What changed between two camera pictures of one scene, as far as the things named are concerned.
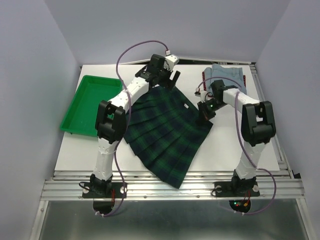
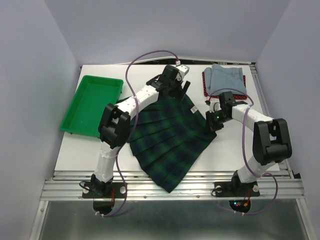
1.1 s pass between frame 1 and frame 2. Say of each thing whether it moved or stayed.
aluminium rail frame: stayed
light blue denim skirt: stayed
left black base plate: stayed
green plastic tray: stayed
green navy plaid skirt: moved
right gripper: moved
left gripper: moved
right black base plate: stayed
